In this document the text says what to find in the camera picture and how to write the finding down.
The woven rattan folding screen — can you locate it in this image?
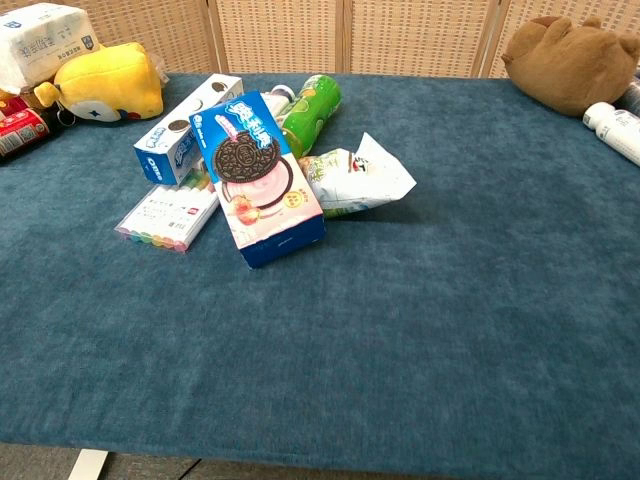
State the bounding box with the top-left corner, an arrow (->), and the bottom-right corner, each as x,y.
0,0 -> 640,79

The white table leg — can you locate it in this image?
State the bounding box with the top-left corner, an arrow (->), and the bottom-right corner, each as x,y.
67,448 -> 110,480

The white plastic bottle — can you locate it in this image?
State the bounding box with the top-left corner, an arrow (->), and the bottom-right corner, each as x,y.
582,101 -> 640,169

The white-green snack bag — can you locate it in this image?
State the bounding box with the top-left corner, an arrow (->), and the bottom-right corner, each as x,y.
298,131 -> 418,220

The blue-white Oreo paper box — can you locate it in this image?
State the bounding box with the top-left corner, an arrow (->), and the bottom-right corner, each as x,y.
133,73 -> 245,187

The white tissue pack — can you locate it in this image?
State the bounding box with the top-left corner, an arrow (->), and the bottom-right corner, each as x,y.
0,2 -> 101,96

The pack of coloured highlighters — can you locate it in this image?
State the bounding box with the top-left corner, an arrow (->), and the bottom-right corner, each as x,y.
114,172 -> 221,254

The pink blue Oreo box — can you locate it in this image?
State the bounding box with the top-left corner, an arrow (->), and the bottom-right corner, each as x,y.
188,90 -> 327,270

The yellow plush toy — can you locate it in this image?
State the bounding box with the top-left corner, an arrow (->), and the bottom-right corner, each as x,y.
33,42 -> 165,123

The brown plush bear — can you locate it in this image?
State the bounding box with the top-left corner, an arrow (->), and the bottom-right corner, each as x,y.
501,15 -> 640,118

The green chips can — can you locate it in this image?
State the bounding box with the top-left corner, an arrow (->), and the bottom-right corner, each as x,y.
279,73 -> 343,160

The small white jar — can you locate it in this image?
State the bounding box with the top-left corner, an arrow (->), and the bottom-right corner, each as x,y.
260,84 -> 295,120

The teal table cloth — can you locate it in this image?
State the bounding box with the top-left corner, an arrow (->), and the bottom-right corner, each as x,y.
0,72 -> 640,478

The red snack packet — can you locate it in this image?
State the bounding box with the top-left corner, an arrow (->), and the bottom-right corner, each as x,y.
0,94 -> 30,117

